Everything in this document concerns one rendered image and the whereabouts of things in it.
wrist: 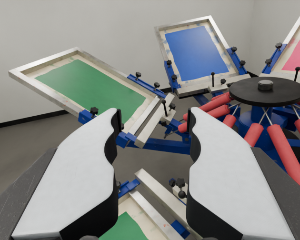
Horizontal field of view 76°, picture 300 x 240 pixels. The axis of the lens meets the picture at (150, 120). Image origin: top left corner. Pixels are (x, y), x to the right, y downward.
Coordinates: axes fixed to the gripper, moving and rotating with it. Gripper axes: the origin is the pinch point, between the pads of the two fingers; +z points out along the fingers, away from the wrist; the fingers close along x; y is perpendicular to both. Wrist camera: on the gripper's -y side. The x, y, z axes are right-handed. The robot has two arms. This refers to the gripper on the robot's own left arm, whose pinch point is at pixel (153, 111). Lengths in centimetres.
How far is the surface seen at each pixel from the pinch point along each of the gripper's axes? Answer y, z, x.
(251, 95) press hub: 30, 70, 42
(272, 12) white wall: 9, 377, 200
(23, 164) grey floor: 197, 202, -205
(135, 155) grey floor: 173, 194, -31
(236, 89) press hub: 30, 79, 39
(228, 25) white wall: 33, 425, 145
